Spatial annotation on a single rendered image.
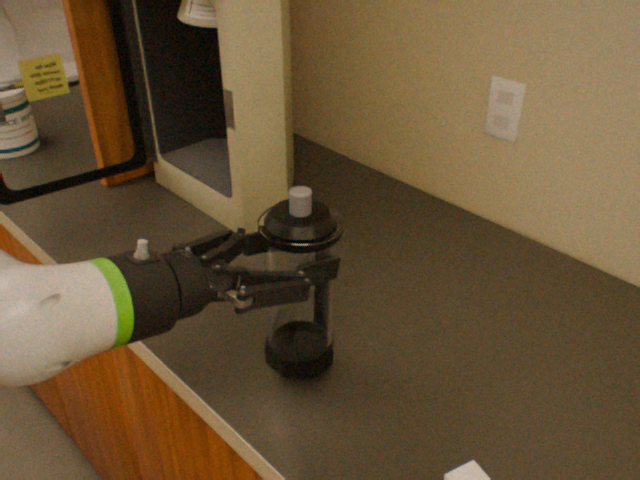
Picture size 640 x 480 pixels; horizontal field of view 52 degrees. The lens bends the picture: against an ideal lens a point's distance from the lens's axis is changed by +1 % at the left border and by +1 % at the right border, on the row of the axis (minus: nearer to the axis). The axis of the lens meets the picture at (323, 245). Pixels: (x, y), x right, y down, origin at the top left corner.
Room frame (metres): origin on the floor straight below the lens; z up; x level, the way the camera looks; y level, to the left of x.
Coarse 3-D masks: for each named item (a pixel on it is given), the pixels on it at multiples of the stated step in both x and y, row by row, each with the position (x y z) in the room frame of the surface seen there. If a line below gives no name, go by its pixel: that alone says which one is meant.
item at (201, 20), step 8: (184, 0) 1.18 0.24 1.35; (192, 0) 1.16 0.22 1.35; (200, 0) 1.15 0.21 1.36; (184, 8) 1.17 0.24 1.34; (192, 8) 1.16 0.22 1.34; (200, 8) 1.15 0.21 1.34; (208, 8) 1.14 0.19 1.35; (184, 16) 1.16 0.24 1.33; (192, 16) 1.15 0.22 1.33; (200, 16) 1.14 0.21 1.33; (208, 16) 1.14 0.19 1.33; (216, 16) 1.14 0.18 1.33; (192, 24) 1.14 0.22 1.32; (200, 24) 1.14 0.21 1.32; (208, 24) 1.13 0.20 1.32; (216, 24) 1.13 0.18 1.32
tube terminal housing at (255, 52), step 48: (240, 0) 1.07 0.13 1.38; (288, 0) 1.30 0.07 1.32; (240, 48) 1.06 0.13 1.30; (288, 48) 1.26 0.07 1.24; (240, 96) 1.06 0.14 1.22; (288, 96) 1.23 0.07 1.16; (240, 144) 1.05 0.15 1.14; (288, 144) 1.19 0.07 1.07; (192, 192) 1.17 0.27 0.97; (240, 192) 1.05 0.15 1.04; (288, 192) 1.15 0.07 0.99
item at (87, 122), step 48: (0, 0) 1.14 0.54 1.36; (48, 0) 1.18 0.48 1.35; (96, 0) 1.23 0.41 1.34; (0, 48) 1.13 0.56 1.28; (48, 48) 1.17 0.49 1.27; (96, 48) 1.22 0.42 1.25; (0, 96) 1.11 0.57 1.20; (48, 96) 1.16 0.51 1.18; (96, 96) 1.21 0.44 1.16; (0, 144) 1.10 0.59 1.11; (48, 144) 1.15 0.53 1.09; (96, 144) 1.20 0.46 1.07
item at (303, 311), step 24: (264, 216) 0.71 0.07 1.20; (336, 216) 0.71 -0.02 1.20; (288, 240) 0.65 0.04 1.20; (312, 240) 0.65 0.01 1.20; (288, 264) 0.65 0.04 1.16; (312, 288) 0.65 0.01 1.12; (288, 312) 0.65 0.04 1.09; (312, 312) 0.65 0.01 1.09; (288, 336) 0.65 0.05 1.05; (312, 336) 0.65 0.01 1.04; (288, 360) 0.65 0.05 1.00
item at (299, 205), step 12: (300, 192) 0.69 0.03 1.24; (276, 204) 0.71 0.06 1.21; (288, 204) 0.71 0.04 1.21; (300, 204) 0.68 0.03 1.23; (312, 204) 0.71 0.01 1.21; (324, 204) 0.72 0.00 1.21; (276, 216) 0.68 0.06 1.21; (288, 216) 0.68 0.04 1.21; (300, 216) 0.68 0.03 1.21; (312, 216) 0.68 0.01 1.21; (324, 216) 0.68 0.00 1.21; (276, 228) 0.66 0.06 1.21; (288, 228) 0.66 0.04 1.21; (300, 228) 0.66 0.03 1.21; (312, 228) 0.66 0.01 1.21; (324, 228) 0.67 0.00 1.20
